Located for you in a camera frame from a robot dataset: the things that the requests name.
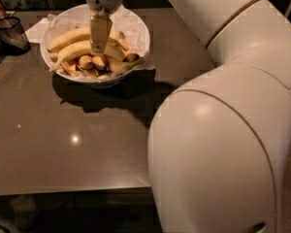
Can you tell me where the orange carrot piece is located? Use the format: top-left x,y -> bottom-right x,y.
61,59 -> 81,77

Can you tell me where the white bowl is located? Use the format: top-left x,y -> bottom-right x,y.
40,3 -> 151,85

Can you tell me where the small round fruit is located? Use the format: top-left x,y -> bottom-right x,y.
92,55 -> 108,70
79,55 -> 93,70

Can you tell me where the upper yellow banana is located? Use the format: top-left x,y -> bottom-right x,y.
47,26 -> 129,52

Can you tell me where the dark glass vessel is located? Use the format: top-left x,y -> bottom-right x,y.
0,17 -> 31,56

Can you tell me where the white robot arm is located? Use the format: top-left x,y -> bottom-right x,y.
147,0 -> 291,233

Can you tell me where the small yellow banana right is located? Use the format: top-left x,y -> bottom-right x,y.
108,57 -> 145,75

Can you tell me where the small round fruit left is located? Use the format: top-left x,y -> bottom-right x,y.
79,55 -> 93,70

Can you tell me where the brown tipped fruit piece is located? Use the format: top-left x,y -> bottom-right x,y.
124,53 -> 140,63

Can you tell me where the long yellow banana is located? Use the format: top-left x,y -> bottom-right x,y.
49,40 -> 125,71

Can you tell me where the white paper under bowl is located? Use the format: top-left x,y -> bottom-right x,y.
25,14 -> 55,44

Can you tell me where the small round fruit right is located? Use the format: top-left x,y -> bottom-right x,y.
92,55 -> 108,70

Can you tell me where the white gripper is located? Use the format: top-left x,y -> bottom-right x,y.
85,0 -> 123,54

